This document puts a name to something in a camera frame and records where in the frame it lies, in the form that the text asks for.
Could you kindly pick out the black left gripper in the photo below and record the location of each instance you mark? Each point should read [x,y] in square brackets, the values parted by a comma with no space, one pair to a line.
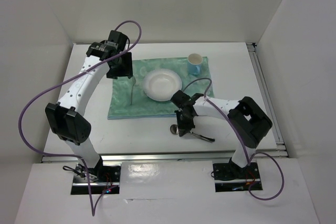
[126,71]

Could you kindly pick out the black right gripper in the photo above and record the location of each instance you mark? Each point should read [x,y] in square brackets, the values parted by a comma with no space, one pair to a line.
[184,128]

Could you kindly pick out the silver fork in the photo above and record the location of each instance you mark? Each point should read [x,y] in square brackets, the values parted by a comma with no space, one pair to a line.
[132,88]

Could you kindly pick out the silver spoon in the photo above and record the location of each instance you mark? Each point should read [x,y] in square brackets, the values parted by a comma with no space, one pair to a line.
[174,129]

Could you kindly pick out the white ribbed plate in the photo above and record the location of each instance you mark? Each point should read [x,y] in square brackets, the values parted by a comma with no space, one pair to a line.
[161,84]

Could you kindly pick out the light blue mug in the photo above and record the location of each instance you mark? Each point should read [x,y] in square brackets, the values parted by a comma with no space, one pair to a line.
[194,63]

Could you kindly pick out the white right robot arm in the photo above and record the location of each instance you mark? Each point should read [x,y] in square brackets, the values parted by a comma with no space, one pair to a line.
[248,121]

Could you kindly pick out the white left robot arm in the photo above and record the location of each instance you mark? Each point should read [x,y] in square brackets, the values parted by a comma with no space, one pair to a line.
[66,117]

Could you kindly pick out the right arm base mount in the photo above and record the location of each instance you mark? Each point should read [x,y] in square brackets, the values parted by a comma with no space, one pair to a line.
[226,180]

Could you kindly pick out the aluminium table frame rail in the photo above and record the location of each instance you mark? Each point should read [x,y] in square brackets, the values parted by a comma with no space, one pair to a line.
[235,73]

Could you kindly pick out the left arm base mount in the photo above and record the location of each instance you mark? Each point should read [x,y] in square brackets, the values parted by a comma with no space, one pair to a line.
[108,182]

